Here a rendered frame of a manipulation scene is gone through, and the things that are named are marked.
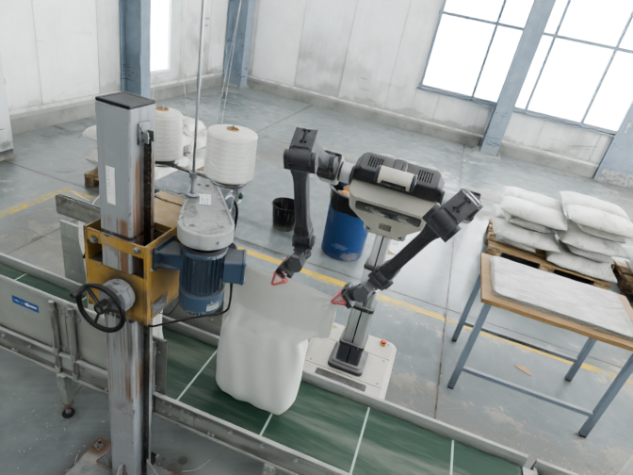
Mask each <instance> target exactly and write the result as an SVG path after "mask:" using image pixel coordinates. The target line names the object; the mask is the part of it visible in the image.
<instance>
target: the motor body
mask: <svg viewBox="0 0 633 475"><path fill-rule="evenodd" d="M227 251H228V246H227V247H225V248H222V249H220V250H218V251H216V252H213V253H199V252H196V251H193V250H191V249H190V248H188V247H187V246H186V245H184V244H183V243H181V252H180V254H181V269H182V257H183V271H181V270H180V271H179V283H180V284H179V289H177V291H179V297H178V300H179V304H180V305H181V307H182V308H183V309H184V310H185V311H186V312H188V313H189V314H191V315H196V316H204V315H209V314H212V313H214V312H215V311H217V310H218V309H219V307H220V306H221V303H222V298H223V290H225V288H224V285H223V283H222V282H221V279H220V274H221V264H222V259H223V257H224V256H225V255H226V254H227Z"/></svg>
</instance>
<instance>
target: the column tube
mask: <svg viewBox="0 0 633 475"><path fill-rule="evenodd" d="M95 117H96V136H97V155H98V174H99V193H100V212H101V232H102V233H103V234H106V235H109V236H112V237H114V238H118V239H121V240H124V241H126V242H129V243H136V244H138V245H141V246H143V241H144V238H143V233H144V230H143V224H144V220H143V215H144V212H143V207H144V203H143V197H144V193H143V188H144V184H143V178H144V173H143V168H144V163H143V158H144V144H142V145H138V123H143V122H146V121H151V130H153V131H154V142H153V141H152V155H151V157H152V164H151V167H152V174H151V177H152V184H151V187H152V192H151V242H152V241H154V160H155V104H152V105H148V106H142V107H137V108H133V109H126V108H122V107H119V106H113V105H110V104H107V103H103V102H100V101H96V100H95ZM106 165H107V166H109V167H112V168H115V198H116V205H113V204H110V203H108V202H107V195H106ZM102 251H103V265H106V266H109V267H110V268H113V269H116V270H120V271H123V272H126V273H128V274H134V273H135V272H137V271H138V270H140V269H141V268H142V267H143V266H144V263H143V259H142V258H139V257H136V256H133V255H131V254H127V253H124V252H122V251H119V250H116V249H113V248H110V247H108V246H105V245H103V244H102ZM119 322H120V315H119V314H116V313H112V312H108V311H106V312H105V327H115V326H117V325H118V324H119ZM143 325H144V323H143V324H142V323H140V322H137V321H135V320H132V319H129V318H126V320H125V324H124V325H123V327H122V328H121V329H120V331H118V332H115V333H106V346H107V365H108V384H109V404H110V422H111V430H112V436H111V439H112V462H113V475H116V473H117V471H118V468H119V466H120V463H123V464H124V465H125V475H140V474H141V459H142V458H143V364H144V362H143V357H144V356H143V352H144V350H143V345H144V343H143V338H144V336H143V332H144V330H143ZM149 350H150V354H149V356H150V360H149V362H150V366H149V369H150V372H149V375H150V378H149V442H148V443H149V447H148V448H149V451H148V452H149V456H148V457H149V461H150V462H151V423H152V360H153V327H150V348H149Z"/></svg>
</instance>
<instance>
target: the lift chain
mask: <svg viewBox="0 0 633 475"><path fill-rule="evenodd" d="M151 155H152V142H151V141H150V140H149V144H146V143H144V158H143V163H144V168H143V173H144V178H143V184H144V188H143V193H144V197H143V203H144V207H143V212H144V215H143V220H144V224H143V230H144V233H143V238H144V241H143V246H144V247H145V246H146V245H148V244H149V243H151V192H152V187H151V184H152V177H151V174H152V167H151V164H152V157H151ZM143 330H144V332H143V336H144V338H143V343H144V345H143V350H144V352H143V356H144V357H143V362H144V364H143V472H145V473H146V468H147V467H146V465H147V463H146V461H147V459H148V460H149V457H148V456H149V452H148V451H149V448H148V447H149V443H148V442H149V378H150V375H149V372H150V369H149V366H150V362H149V360H150V356H149V354H150V350H149V348H150V327H149V326H148V325H147V326H146V325H143Z"/></svg>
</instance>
